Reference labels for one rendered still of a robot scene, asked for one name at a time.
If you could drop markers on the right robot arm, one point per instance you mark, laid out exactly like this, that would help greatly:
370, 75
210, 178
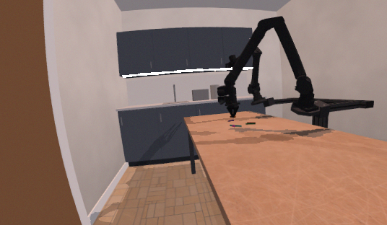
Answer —
254, 86

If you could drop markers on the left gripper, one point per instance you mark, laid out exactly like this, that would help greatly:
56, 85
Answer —
234, 104

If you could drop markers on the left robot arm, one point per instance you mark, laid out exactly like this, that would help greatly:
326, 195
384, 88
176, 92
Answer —
303, 83

